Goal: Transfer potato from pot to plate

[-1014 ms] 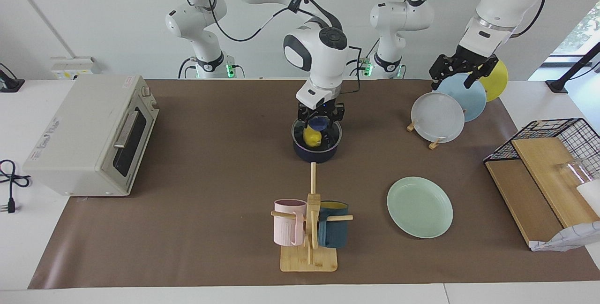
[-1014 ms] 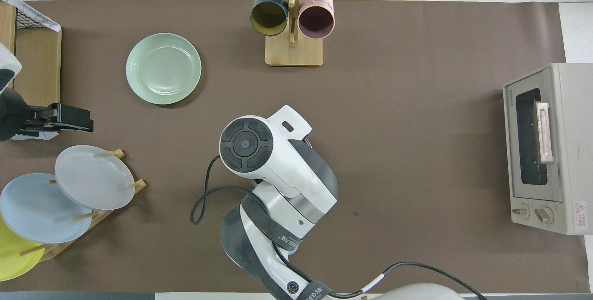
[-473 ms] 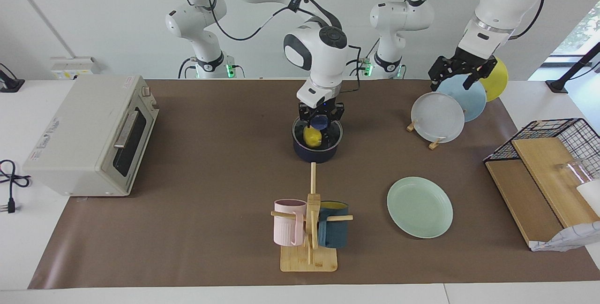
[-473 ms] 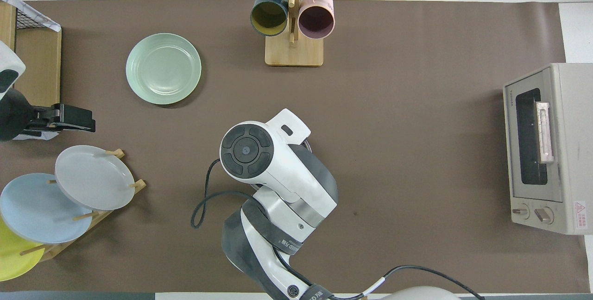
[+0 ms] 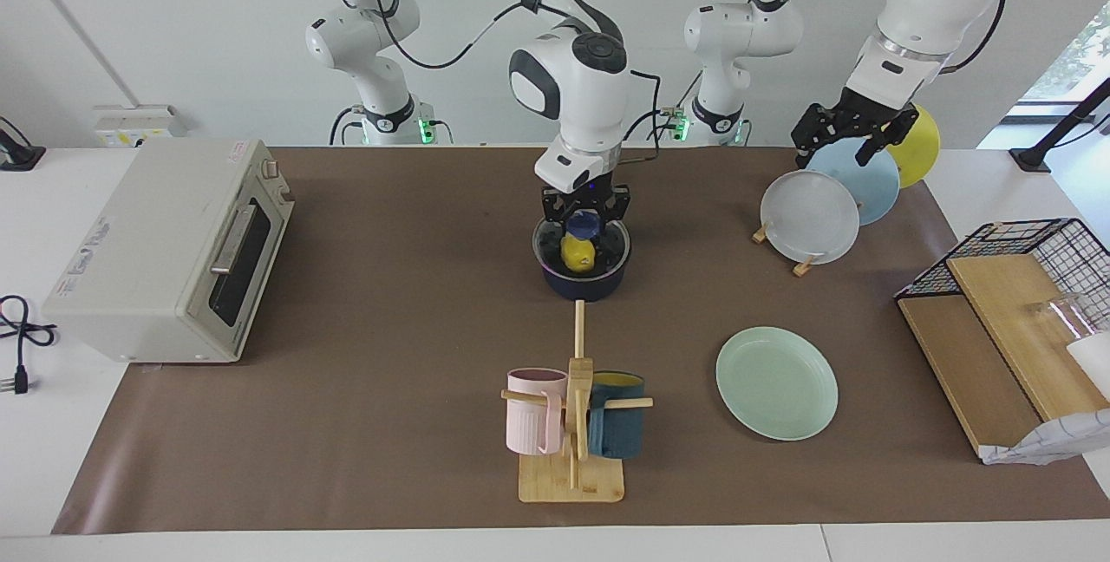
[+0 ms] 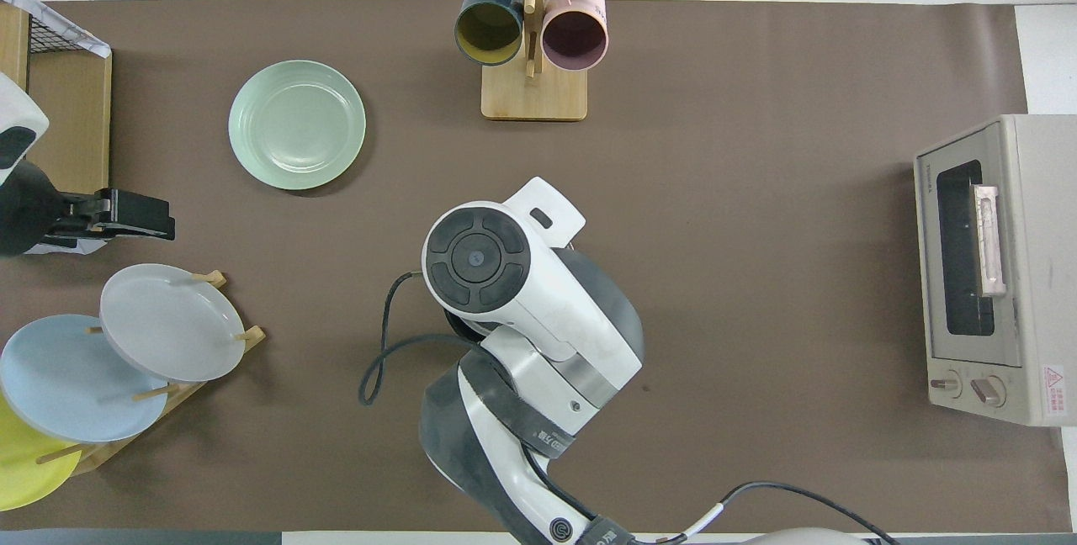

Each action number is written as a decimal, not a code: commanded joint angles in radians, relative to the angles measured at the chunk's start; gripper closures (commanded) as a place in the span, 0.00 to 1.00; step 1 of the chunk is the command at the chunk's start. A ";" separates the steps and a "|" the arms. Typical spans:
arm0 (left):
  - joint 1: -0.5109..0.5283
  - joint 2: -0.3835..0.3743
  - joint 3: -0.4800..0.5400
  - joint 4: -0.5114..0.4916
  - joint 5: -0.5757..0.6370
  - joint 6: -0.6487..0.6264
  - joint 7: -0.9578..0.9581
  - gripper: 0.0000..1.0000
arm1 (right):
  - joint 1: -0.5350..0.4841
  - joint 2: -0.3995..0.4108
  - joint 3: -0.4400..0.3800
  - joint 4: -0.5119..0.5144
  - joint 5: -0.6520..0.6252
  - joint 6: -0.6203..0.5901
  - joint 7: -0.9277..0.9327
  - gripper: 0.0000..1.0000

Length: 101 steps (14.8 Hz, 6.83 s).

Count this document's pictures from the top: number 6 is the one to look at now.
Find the white crumpled cloth piece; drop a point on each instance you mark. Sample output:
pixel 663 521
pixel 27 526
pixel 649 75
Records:
pixel 71 246

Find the white checked cloth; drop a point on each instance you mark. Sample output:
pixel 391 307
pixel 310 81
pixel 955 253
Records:
pixel 76 39

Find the pink ribbed mug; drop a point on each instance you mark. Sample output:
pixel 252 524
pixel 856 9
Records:
pixel 575 36

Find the light blue plate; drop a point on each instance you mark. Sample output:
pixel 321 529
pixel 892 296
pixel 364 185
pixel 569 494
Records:
pixel 67 385

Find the brown table mat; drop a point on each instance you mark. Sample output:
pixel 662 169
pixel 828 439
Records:
pixel 757 150

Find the grey plate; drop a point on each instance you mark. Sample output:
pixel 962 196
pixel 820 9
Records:
pixel 172 322

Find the wooden mug tree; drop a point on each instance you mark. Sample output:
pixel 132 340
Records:
pixel 534 95

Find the wooden shelf rack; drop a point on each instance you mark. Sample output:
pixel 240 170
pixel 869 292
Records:
pixel 76 124

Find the dark teal mug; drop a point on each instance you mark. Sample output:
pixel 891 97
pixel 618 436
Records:
pixel 488 28

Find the wooden plate rack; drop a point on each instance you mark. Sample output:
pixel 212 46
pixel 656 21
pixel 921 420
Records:
pixel 156 393

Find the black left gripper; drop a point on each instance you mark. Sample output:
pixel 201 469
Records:
pixel 29 213

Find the green plate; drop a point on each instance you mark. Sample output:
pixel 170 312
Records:
pixel 296 124

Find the yellow plate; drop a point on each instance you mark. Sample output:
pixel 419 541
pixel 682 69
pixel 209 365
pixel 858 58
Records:
pixel 21 469

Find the beige toaster oven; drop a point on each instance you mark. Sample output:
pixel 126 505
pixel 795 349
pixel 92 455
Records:
pixel 1035 276

